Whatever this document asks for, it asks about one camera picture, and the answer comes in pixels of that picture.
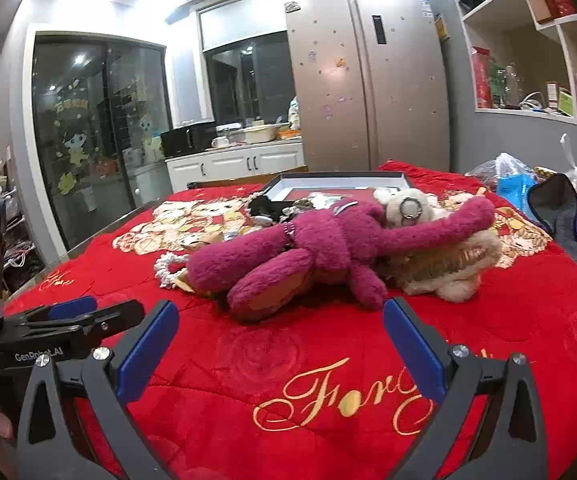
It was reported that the black microwave oven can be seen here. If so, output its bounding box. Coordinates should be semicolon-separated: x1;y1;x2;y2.
160;121;218;158

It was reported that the black box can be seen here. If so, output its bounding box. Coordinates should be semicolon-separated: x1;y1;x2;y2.
256;171;414;211

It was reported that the blue plastic bag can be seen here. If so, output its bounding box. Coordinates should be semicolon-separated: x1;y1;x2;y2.
496;172;539;208

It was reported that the beige double-door refrigerator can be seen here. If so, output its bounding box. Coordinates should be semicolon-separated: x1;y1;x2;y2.
284;0;450;173

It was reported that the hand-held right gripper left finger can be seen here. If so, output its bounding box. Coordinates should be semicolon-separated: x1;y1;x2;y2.
16;300;180;480

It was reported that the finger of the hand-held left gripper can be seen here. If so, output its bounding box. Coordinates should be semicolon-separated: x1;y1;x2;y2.
21;300;146;350
18;296;99;324

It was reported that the white kitchen cabinet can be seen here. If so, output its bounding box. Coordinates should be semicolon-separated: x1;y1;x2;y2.
165;141;305;193

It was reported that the leopard print scrunchie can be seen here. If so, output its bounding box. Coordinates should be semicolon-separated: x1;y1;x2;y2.
293;196;339;214

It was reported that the cream plush toy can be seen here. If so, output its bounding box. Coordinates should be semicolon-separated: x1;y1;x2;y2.
373;186;503;303

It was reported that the white scrunchie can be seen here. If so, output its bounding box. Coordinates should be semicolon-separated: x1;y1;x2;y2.
153;251;192;289

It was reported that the magenta plush bear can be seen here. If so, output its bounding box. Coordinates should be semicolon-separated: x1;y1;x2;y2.
187;195;495;322

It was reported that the dark kitchen window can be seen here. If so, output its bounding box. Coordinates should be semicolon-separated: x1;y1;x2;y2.
199;30;297;126

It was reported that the red printed blanket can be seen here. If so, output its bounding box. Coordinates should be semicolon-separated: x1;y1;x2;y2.
3;160;577;480

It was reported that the glass sliding door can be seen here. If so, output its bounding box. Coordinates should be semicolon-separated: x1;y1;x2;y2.
23;30;174;266

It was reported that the tall red gift box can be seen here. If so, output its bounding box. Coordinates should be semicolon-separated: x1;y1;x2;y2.
471;46;494;109

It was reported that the cream plastic basin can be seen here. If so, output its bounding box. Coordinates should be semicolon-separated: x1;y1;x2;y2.
241;125;278;144

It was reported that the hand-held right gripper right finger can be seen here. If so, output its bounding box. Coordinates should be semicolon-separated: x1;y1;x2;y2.
383;296;549;480

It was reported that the black white-trimmed scrunchie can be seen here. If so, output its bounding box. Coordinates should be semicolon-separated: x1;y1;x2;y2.
246;195;294;226

